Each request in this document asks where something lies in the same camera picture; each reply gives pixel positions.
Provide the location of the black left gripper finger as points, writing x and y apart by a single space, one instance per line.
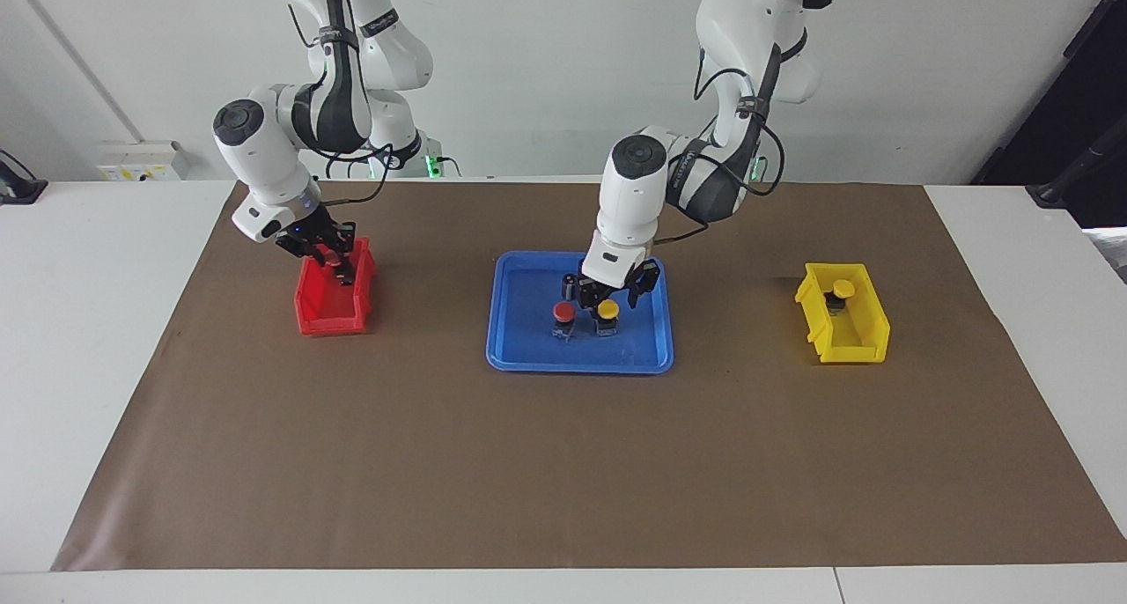
645 283
590 296

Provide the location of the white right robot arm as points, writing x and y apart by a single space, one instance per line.
264 146

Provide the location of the blue plastic tray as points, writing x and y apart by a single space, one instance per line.
528 340

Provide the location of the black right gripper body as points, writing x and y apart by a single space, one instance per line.
306 237

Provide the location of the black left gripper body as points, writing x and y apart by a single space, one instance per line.
625 285

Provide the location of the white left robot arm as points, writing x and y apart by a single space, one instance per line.
634 190

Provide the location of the yellow push button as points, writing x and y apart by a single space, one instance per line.
843 288
607 308

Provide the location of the yellow plastic bin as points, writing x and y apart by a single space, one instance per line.
872 344

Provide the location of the black clamp mount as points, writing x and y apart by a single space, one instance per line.
19 188

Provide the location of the red plastic bin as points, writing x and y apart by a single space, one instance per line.
321 313

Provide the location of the black cylindrical capacitor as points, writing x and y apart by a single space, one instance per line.
570 285

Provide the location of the white power box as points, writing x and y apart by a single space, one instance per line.
141 159

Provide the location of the brown table mat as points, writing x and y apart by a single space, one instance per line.
563 463

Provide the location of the black background panel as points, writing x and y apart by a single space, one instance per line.
1074 84

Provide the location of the black stand pole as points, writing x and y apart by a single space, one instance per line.
1079 168

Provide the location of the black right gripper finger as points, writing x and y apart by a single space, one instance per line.
348 256
310 256

